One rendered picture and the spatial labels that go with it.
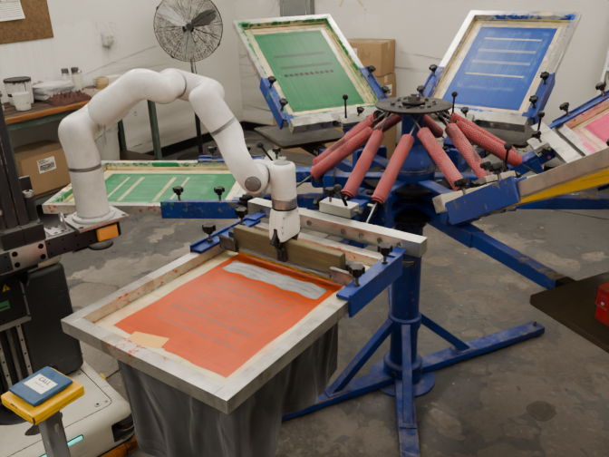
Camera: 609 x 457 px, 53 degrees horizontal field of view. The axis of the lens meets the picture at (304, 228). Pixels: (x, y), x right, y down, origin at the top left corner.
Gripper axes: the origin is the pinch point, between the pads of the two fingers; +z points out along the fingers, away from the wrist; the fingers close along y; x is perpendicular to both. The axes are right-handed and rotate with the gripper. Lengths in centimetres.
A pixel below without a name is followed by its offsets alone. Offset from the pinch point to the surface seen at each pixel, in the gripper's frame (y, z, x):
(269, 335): 31.7, 5.9, 17.8
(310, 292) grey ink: 8.6, 5.5, 14.6
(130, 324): 48, 6, -17
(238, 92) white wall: -408, 55, -380
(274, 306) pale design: 20.1, 5.8, 10.3
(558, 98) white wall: -413, 31, -22
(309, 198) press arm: -62, 9, -35
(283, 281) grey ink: 7.8, 5.3, 4.2
